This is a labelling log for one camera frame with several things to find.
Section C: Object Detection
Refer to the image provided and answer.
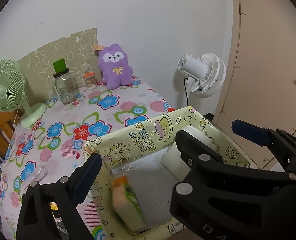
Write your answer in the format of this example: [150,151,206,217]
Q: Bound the cotton swab jar orange lid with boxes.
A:
[82,71,98,90]

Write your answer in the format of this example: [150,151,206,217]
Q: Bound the white fan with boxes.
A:
[177,53,227,99]

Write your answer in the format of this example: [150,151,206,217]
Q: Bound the white folded tissue stack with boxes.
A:
[162,126,217,180]

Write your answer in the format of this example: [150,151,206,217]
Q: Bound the plastic-wrapped white pack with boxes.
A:
[110,147,187,229]

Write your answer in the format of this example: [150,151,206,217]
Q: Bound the green desk fan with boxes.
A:
[0,59,47,128]

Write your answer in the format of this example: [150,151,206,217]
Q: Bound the beige door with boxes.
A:
[212,0,296,170]

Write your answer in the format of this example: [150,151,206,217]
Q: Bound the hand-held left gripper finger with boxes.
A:
[16,152,102,240]

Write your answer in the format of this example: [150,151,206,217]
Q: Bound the wooden chair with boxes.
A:
[0,112,21,161]

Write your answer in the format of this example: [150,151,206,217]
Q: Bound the purple bunny plush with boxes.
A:
[94,44,134,90]

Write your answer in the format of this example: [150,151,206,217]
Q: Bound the yellow cartoon storage box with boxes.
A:
[84,106,251,240]

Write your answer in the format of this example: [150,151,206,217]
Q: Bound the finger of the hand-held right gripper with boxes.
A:
[232,119,296,172]
[170,129,296,240]

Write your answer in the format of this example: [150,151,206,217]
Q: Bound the glass jar with green cap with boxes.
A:
[46,58,79,105]

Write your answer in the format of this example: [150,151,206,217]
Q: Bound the clear plastic holder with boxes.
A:
[21,165,48,189]

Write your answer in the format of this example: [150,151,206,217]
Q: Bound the white fan cord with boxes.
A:
[11,106,22,127]

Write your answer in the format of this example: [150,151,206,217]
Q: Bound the black fan cable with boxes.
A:
[184,76,190,108]

